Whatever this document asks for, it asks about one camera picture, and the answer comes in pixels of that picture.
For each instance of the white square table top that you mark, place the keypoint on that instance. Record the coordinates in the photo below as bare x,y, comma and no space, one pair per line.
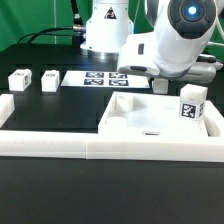
133,114

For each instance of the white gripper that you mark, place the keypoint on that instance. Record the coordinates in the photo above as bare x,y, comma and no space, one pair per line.
136,56

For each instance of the white U-shaped fence wall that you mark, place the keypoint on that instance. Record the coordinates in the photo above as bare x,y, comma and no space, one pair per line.
140,147

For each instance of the white sheet with AprilTags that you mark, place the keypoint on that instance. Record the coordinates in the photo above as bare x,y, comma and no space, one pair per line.
103,79

